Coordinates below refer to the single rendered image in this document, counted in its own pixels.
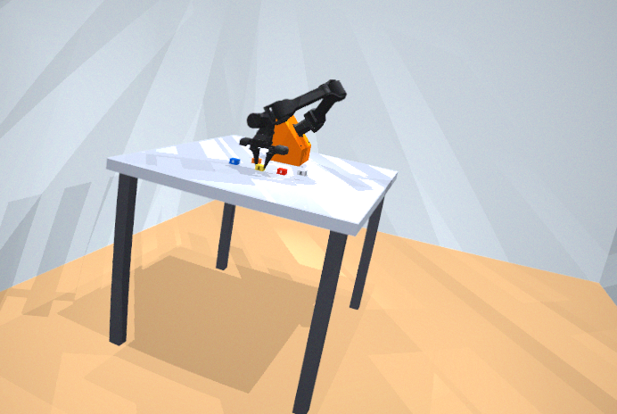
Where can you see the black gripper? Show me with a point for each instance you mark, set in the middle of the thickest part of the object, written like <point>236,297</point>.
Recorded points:
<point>278,149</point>

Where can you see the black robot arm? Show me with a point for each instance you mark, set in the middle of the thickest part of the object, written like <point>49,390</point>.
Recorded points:
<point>332,91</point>

